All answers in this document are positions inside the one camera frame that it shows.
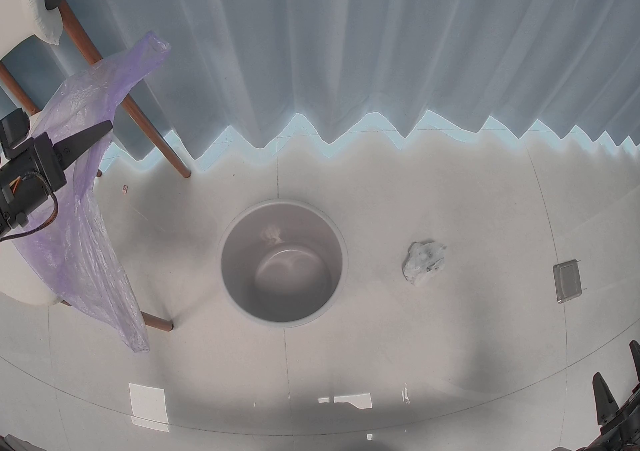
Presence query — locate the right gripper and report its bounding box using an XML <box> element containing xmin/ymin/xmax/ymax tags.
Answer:
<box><xmin>575</xmin><ymin>340</ymin><xmax>640</xmax><ymax>451</ymax></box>

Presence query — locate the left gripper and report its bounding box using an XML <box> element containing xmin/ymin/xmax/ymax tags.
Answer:
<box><xmin>0</xmin><ymin>120</ymin><xmax>115</xmax><ymax>214</ymax></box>

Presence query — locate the purple plastic bag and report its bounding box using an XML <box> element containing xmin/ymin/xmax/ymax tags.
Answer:
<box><xmin>11</xmin><ymin>31</ymin><xmax>172</xmax><ymax>355</ymax></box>

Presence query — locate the white trash bin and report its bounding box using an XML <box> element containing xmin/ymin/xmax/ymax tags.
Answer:
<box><xmin>218</xmin><ymin>198</ymin><xmax>348</xmax><ymax>328</ymax></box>

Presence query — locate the white cushioned wooden chair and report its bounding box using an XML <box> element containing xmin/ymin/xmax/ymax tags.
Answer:
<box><xmin>0</xmin><ymin>0</ymin><xmax>192</xmax><ymax>333</ymax></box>

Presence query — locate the crumpled white plastic wrapper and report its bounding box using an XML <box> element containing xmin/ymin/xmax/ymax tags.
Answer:
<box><xmin>402</xmin><ymin>239</ymin><xmax>448</xmax><ymax>288</ymax></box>

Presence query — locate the white curtain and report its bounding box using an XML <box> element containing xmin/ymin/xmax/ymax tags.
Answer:
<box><xmin>0</xmin><ymin>0</ymin><xmax>640</xmax><ymax>175</ymax></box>

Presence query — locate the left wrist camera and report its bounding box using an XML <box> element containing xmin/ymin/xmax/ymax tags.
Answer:
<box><xmin>0</xmin><ymin>109</ymin><xmax>30</xmax><ymax>159</ymax></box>

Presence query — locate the black cable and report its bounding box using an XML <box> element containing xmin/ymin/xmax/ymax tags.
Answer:
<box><xmin>0</xmin><ymin>174</ymin><xmax>60</xmax><ymax>243</ymax></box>

